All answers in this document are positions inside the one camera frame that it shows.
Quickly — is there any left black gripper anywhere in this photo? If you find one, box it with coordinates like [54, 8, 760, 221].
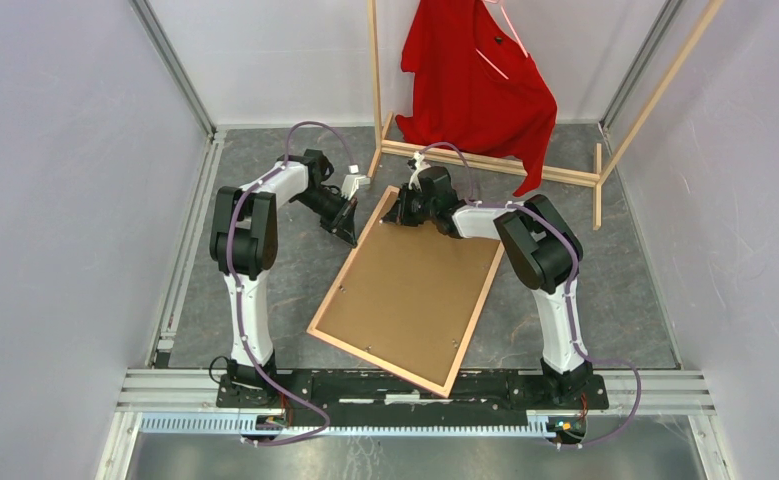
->
[294, 188, 360, 250]

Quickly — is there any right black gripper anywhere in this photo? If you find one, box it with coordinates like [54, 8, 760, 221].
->
[383, 183, 436, 228]

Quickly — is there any pink wooden picture frame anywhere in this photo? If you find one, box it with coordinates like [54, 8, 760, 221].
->
[305, 185, 507, 400]

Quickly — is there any brown cardboard backing board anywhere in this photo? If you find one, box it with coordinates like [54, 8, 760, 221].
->
[307, 186, 504, 398]

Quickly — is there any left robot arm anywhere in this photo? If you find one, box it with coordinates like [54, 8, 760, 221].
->
[209, 149, 370, 408]

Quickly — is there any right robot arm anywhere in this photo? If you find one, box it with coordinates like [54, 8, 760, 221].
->
[382, 161, 593, 408]

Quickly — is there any wooden clothes rack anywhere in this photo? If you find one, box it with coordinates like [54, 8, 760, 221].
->
[367, 0, 724, 231]

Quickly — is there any red t-shirt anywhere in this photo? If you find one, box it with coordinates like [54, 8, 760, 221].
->
[396, 0, 558, 197]

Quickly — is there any pink clothes hanger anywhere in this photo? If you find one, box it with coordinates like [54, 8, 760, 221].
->
[473, 1, 530, 80]

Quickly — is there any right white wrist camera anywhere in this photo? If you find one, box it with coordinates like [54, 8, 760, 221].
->
[407, 151, 431, 191]

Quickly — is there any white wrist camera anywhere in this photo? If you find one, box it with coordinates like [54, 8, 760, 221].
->
[340, 164, 371, 201]
[407, 151, 431, 191]

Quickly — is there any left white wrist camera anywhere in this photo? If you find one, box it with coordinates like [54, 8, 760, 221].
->
[340, 164, 371, 201]

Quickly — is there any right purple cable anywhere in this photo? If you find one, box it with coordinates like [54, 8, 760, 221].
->
[412, 141, 643, 450]

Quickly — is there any purple cable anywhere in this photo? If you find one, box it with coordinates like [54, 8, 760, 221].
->
[225, 121, 360, 448]
[412, 141, 643, 450]

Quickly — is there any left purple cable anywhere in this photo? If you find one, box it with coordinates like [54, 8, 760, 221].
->
[225, 121, 360, 448]

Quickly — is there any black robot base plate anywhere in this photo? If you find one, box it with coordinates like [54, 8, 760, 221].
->
[216, 369, 610, 429]

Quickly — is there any aluminium rail frame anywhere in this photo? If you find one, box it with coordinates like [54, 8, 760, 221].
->
[94, 0, 735, 480]

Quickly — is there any white slotted cable duct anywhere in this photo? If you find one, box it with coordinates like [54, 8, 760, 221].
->
[139, 412, 554, 439]

